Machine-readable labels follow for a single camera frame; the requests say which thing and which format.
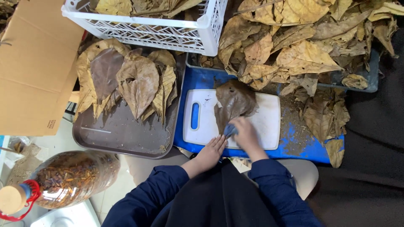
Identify person's right hand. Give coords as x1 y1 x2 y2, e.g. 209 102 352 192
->
228 117 269 160

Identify person's left hand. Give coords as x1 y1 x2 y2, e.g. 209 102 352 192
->
195 135 229 170

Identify blue cleaning cloth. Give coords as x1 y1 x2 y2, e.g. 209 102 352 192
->
223 124 239 139

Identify dark brown wet leaf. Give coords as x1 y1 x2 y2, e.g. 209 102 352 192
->
213 79 259 136

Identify white plastic cutting board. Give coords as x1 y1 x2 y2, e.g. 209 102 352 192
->
183 89 281 151

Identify blue plastic table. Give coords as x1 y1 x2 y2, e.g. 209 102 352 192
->
173 66 345 164

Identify person's black garment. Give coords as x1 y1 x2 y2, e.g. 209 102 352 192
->
151 158 279 227

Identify loose crumpled dried leaves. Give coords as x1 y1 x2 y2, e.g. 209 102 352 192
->
279 74 351 169

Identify large heap of dried leaves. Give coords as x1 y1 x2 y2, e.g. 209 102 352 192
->
199 0 404 92

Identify spread of flattened dried leaves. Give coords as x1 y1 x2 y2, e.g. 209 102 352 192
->
73 38 178 125

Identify brown plastic tray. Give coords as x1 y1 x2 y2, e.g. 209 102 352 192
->
72 47 187 160

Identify white plastic lattice crate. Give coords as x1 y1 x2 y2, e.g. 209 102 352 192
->
61 0 229 57

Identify black fabric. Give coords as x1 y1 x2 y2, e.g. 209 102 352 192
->
307 27 404 227

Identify grey plastic bin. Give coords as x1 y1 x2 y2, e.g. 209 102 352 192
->
185 48 380 94

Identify dried leaves inside crate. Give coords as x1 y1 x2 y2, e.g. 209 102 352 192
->
89 0 202 19

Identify clear bottle of dried bits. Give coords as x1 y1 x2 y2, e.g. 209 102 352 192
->
0 150 121 222

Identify white plastic lid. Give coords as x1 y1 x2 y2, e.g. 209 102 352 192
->
30 199 101 227

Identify brown cardboard box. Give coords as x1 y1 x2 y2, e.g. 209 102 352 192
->
0 0 85 137

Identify clear plastic bag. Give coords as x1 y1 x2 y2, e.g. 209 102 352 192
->
0 136 49 187

